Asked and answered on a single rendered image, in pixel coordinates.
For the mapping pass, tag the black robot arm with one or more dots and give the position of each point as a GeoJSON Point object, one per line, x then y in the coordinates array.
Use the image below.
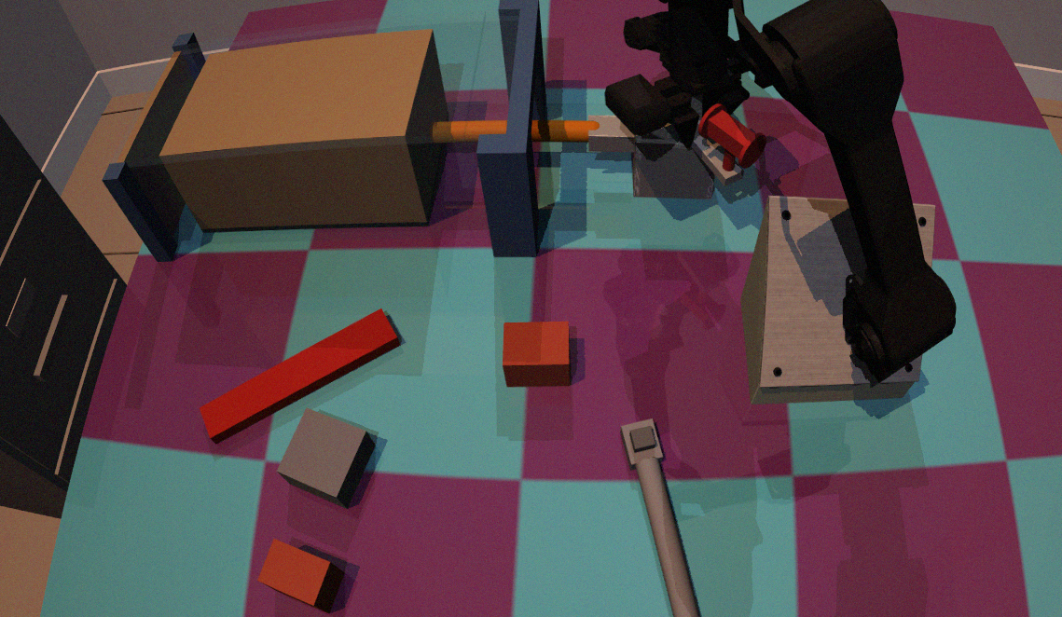
{"type": "Point", "coordinates": [838, 63]}

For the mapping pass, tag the orange box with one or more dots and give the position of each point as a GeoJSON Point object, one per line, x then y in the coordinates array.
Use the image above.
{"type": "Point", "coordinates": [301, 575]}
{"type": "Point", "coordinates": [536, 354]}

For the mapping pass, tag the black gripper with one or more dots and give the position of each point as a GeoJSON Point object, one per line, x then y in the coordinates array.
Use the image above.
{"type": "Point", "coordinates": [712, 69]}

